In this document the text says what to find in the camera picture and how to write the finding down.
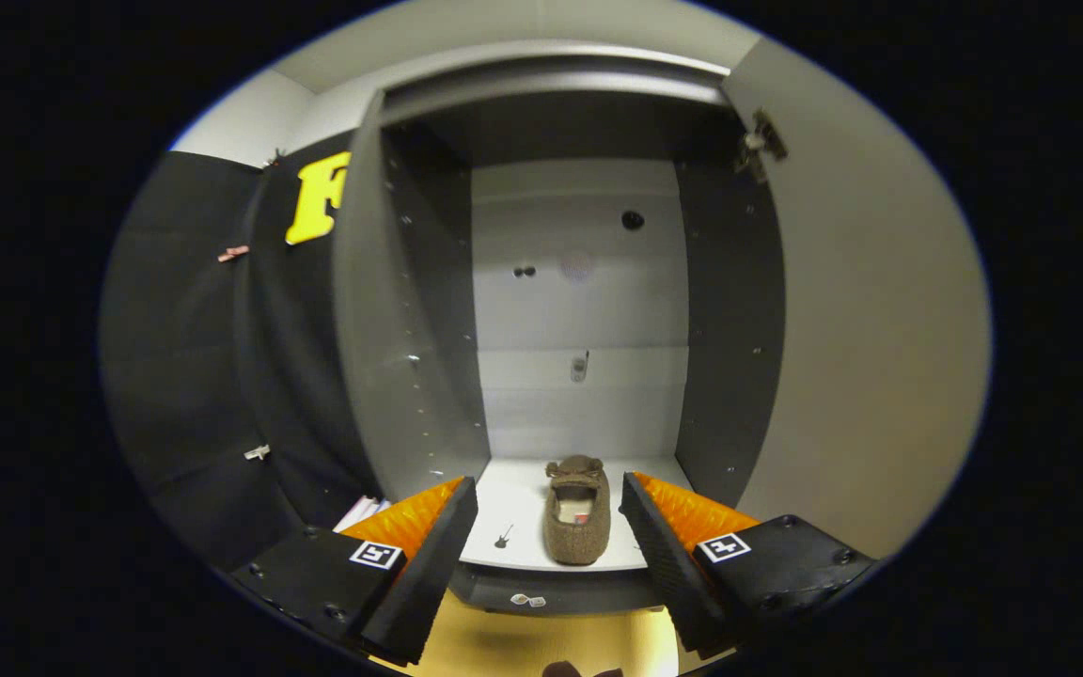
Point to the white clip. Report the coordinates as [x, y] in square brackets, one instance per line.
[257, 452]

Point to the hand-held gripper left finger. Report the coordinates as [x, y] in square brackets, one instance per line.
[424, 574]

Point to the metal door hinge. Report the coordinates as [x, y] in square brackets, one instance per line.
[760, 141]

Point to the white book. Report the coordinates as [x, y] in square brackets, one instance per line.
[358, 515]

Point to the brown fluffy shoe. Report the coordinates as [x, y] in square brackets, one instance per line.
[577, 536]

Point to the pink clip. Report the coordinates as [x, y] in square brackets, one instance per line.
[233, 253]

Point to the grey shoe cabinet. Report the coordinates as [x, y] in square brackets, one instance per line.
[410, 329]

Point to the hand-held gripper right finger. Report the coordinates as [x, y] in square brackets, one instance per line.
[668, 574]

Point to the black backdrop cloth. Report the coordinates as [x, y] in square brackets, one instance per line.
[184, 376]

